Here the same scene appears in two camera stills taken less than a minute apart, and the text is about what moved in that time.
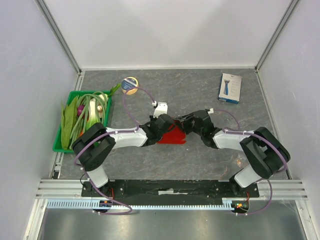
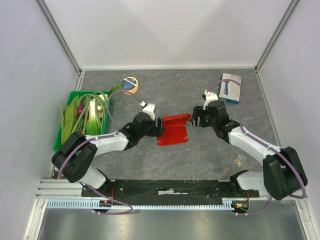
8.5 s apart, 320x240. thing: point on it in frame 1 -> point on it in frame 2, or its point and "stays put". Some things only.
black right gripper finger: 182,125 -> 194,122
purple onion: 80,108 stays put
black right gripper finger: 180,118 -> 195,114
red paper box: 175,135 stays put
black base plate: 171,189 stays put
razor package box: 230,88 stays put
